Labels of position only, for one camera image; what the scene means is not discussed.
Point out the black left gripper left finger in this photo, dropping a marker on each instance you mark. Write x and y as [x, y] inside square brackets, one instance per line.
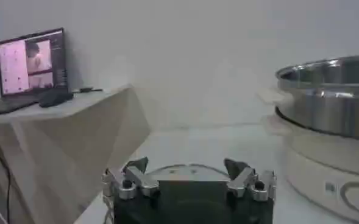
[142, 182]

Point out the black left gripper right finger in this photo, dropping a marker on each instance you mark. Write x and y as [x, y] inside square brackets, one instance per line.
[243, 181]

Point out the glass lid with steel rim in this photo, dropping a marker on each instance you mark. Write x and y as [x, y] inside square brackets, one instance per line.
[185, 174]

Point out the cream steamer base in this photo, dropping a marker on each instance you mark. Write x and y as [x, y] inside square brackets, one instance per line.
[316, 164]

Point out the light wooden desk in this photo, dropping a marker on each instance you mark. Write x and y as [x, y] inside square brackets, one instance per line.
[63, 143]

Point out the steel steamer pot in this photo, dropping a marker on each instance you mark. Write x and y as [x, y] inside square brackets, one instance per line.
[328, 103]

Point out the black computer mouse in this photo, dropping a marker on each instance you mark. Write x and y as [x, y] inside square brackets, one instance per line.
[55, 98]

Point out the open laptop with pink screen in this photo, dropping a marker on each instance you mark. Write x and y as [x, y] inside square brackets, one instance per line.
[17, 67]

